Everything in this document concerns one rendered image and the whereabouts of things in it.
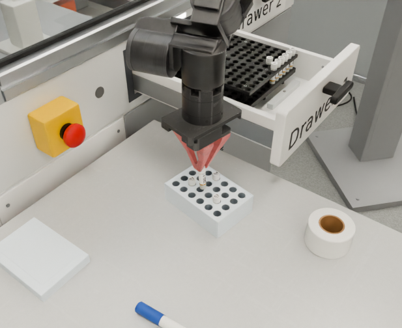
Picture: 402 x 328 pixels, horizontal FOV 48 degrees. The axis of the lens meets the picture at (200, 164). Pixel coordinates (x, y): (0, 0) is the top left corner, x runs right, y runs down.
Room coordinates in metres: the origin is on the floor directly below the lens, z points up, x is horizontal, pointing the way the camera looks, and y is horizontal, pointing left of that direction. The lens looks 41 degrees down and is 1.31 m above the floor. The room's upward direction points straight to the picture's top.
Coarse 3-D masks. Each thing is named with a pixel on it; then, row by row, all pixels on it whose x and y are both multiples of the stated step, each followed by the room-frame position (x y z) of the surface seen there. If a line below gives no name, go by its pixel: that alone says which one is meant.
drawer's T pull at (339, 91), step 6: (330, 84) 0.68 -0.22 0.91; (336, 84) 0.68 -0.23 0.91; (348, 84) 0.68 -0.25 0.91; (324, 90) 0.67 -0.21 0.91; (330, 90) 0.66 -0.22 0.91; (336, 90) 0.66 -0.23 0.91; (342, 90) 0.65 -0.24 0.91; (348, 90) 0.67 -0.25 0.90; (336, 96) 0.64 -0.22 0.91; (342, 96) 0.65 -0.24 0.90; (330, 102) 0.63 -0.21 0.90; (336, 102) 0.63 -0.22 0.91
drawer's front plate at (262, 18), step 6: (258, 0) 1.12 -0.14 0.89; (270, 0) 1.17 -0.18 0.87; (276, 0) 1.19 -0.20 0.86; (282, 0) 1.22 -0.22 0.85; (252, 6) 1.10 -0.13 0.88; (258, 6) 1.12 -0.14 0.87; (264, 6) 1.14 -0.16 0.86; (276, 6) 1.20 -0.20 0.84; (282, 6) 1.23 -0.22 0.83; (252, 12) 1.10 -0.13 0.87; (264, 12) 1.15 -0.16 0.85; (270, 12) 1.17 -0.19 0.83; (276, 12) 1.20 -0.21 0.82; (246, 18) 1.08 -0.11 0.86; (252, 18) 1.10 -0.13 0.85; (258, 18) 1.12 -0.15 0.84; (264, 18) 1.15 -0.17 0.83; (246, 24) 1.08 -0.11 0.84; (252, 24) 1.10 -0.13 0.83; (258, 24) 1.13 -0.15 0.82; (240, 30) 1.06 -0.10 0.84; (246, 30) 1.08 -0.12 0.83
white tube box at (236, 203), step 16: (176, 176) 0.57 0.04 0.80; (208, 176) 0.57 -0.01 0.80; (224, 176) 0.57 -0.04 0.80; (176, 192) 0.53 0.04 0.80; (192, 192) 0.53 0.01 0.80; (208, 192) 0.53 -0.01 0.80; (224, 192) 0.53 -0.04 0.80; (240, 192) 0.53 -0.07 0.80; (192, 208) 0.50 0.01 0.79; (208, 208) 0.50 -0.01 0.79; (224, 208) 0.50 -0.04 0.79; (240, 208) 0.50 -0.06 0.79; (208, 224) 0.48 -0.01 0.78; (224, 224) 0.47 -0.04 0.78
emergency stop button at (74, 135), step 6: (72, 126) 0.58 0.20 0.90; (78, 126) 0.58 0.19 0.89; (66, 132) 0.57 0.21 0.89; (72, 132) 0.57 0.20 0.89; (78, 132) 0.58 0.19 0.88; (84, 132) 0.58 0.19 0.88; (66, 138) 0.56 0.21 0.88; (72, 138) 0.57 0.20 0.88; (78, 138) 0.57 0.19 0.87; (84, 138) 0.58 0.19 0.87; (66, 144) 0.56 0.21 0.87; (72, 144) 0.56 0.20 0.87; (78, 144) 0.57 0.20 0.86
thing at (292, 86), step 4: (296, 80) 0.80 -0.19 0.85; (292, 84) 0.78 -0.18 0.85; (296, 84) 0.78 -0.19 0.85; (284, 88) 0.77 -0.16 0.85; (288, 88) 0.77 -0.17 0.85; (292, 88) 0.77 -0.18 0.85; (296, 88) 0.78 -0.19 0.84; (280, 92) 0.75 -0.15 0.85; (284, 92) 0.75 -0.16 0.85; (288, 92) 0.76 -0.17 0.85; (276, 96) 0.74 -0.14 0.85; (280, 96) 0.74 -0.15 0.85; (284, 96) 0.74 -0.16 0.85; (272, 100) 0.72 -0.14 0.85; (276, 100) 0.72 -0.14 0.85; (280, 100) 0.73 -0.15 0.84; (268, 104) 0.71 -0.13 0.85; (272, 104) 0.71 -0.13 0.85; (276, 104) 0.72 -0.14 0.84; (268, 108) 0.71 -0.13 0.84; (272, 108) 0.71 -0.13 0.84
